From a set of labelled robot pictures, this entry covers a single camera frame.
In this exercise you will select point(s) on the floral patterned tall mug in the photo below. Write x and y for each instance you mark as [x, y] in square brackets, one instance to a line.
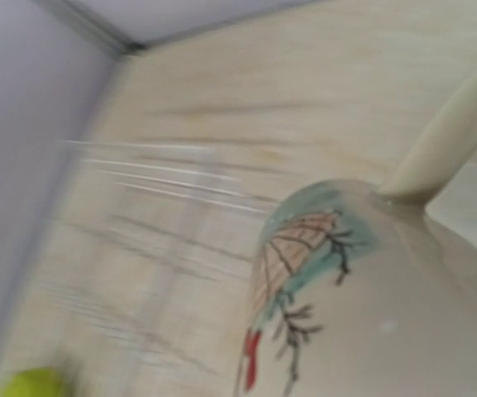
[356, 292]

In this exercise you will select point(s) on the lime green bowl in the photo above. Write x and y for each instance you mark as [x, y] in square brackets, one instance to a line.
[36, 382]

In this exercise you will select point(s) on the white wire dish rack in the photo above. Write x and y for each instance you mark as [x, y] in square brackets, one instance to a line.
[167, 230]

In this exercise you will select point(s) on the left aluminium corner post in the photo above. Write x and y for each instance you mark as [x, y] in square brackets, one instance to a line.
[94, 28]

